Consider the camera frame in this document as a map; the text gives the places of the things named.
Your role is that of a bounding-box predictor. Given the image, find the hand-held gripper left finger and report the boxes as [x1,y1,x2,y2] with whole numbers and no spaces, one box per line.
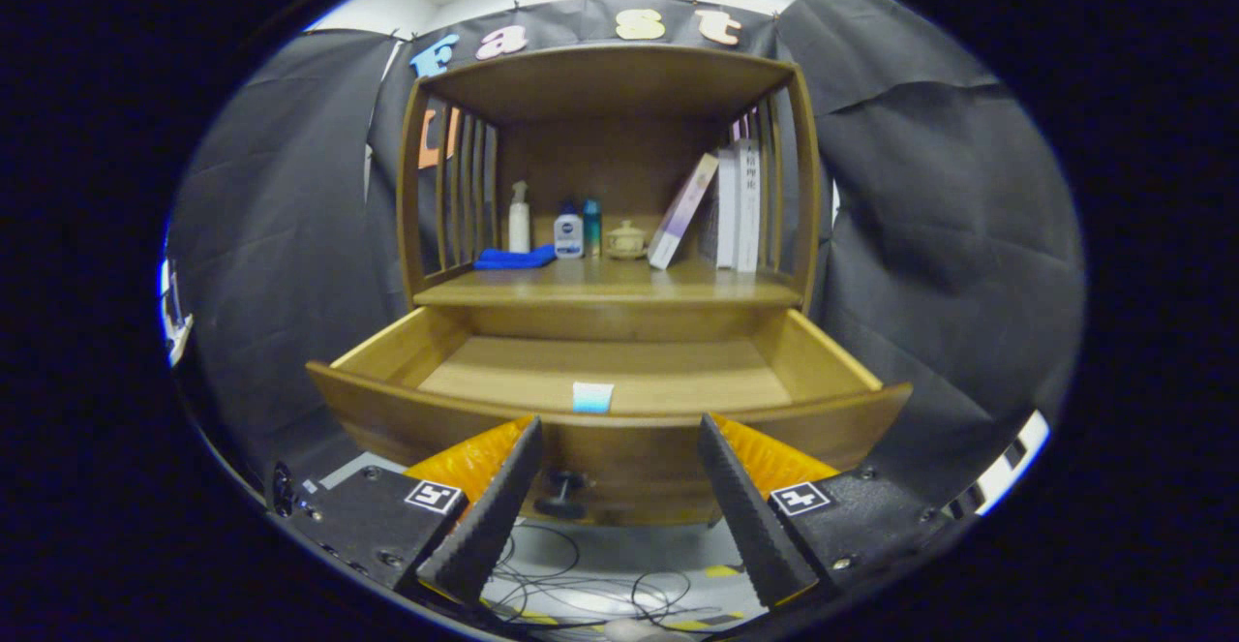
[266,414,544,610]

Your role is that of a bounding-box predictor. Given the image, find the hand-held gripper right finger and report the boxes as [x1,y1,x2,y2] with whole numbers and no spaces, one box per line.
[697,413,954,610]

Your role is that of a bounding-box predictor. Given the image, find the wooden drawer with black knob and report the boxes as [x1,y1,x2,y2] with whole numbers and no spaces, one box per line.
[308,308,913,527]

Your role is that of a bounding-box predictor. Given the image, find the wooden countertop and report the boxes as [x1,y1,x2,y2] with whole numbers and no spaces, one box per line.
[414,257,804,310]

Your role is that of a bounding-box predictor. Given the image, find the wooden cabinet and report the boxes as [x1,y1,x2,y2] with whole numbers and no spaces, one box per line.
[308,42,913,527]

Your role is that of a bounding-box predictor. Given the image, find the folded blue cloth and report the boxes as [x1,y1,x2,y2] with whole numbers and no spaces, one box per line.
[473,245,558,271]

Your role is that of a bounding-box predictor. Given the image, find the white pump bottle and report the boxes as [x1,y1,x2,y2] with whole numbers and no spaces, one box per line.
[508,180,532,255]

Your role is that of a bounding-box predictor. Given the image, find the white lotion bottle blue cap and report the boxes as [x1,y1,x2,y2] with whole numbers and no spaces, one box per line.
[554,199,585,260]

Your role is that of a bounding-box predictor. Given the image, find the dark patterned cover book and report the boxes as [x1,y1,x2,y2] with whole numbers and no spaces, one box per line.
[699,177,723,264]

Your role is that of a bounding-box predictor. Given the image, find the beige lidded ceramic cup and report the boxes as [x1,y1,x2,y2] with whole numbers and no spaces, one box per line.
[606,220,648,260]

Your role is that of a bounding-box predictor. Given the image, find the white book with black lettering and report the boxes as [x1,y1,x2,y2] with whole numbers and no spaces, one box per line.
[734,138,763,274]

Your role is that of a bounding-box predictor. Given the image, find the pastel cover leaning book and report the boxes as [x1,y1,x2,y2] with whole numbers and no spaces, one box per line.
[648,153,720,271]

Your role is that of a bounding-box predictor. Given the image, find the black floor cables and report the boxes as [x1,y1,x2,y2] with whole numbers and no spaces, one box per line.
[482,521,768,639]

